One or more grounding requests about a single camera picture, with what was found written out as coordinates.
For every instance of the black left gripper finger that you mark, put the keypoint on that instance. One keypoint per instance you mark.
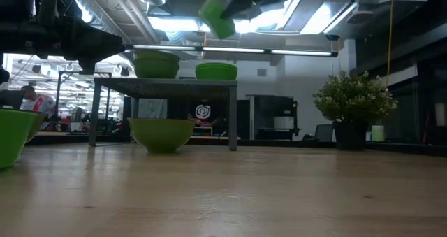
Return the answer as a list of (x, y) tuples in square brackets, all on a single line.
[(104, 46)]

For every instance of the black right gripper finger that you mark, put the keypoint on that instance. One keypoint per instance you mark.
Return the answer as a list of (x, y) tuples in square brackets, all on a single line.
[(244, 11)]

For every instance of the green plastic mini bowl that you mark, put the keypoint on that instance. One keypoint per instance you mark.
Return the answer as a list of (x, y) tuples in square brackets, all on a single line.
[(216, 64), (218, 20), (10, 135), (216, 74)]

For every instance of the long LED light bar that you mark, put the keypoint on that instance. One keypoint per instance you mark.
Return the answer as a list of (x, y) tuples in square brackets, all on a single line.
[(230, 50)]

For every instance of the person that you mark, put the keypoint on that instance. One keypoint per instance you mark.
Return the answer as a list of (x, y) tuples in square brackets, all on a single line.
[(202, 113), (38, 102)]

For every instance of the dark computer monitor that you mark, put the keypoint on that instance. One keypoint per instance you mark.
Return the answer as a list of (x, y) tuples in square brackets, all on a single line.
[(12, 99)]

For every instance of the grey perforated metal shelf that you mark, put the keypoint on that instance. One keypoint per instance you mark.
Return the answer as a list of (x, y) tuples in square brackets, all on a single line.
[(167, 86)]

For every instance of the black cabinet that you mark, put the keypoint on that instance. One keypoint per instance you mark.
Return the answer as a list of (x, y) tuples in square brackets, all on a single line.
[(276, 107)]

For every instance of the small potted green plant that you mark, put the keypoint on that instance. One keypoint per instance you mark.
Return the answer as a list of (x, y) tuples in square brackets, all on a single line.
[(352, 104)]

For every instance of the grey office chair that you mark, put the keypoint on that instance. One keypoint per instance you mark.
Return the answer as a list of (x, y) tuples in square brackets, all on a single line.
[(323, 132)]

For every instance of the white and green cup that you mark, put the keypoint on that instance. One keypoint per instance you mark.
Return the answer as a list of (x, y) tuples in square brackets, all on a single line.
[(378, 133)]

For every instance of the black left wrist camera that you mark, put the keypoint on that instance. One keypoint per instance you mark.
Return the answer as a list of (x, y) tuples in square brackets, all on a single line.
[(59, 8)]

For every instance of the black aluminium rig frame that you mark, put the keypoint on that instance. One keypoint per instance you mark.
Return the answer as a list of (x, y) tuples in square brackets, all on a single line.
[(279, 143)]

